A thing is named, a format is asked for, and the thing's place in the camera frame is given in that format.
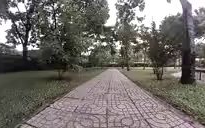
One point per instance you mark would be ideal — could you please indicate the grass lawn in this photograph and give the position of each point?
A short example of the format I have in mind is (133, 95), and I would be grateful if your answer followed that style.
(23, 96)
(190, 98)

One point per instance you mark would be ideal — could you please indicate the tall slim tree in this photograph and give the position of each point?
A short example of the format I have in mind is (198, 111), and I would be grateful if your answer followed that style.
(127, 40)

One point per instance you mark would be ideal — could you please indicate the large dark-trunked tree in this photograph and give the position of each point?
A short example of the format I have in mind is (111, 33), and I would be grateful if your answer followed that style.
(187, 50)

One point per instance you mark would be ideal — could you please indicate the patterned grey tile path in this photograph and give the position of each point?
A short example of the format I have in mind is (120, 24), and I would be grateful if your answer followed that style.
(110, 106)

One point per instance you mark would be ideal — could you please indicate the small leafy tree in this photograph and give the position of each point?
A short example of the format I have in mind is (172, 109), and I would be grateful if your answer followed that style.
(158, 53)
(61, 43)

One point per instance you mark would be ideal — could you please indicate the dark hedge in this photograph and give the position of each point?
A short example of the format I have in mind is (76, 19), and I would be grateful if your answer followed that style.
(10, 63)

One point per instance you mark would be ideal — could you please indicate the bench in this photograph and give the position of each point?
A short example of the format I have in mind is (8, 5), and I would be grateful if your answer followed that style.
(203, 70)

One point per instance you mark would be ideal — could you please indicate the large branching tree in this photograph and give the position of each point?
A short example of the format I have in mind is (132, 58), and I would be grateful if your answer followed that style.
(25, 46)

